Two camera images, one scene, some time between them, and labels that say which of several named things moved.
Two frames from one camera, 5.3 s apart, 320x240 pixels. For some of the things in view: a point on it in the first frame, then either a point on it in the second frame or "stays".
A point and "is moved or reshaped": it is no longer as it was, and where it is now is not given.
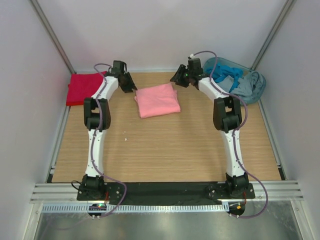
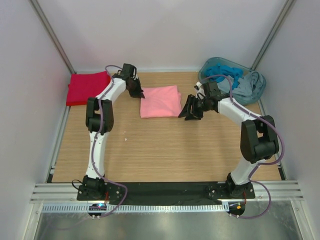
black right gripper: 177,77 -> 191,101
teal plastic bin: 235,79 stays
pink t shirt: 156,100 is moved or reshaped
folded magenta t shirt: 83,85 stays
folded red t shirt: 82,86 stays
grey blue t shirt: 250,88 stays
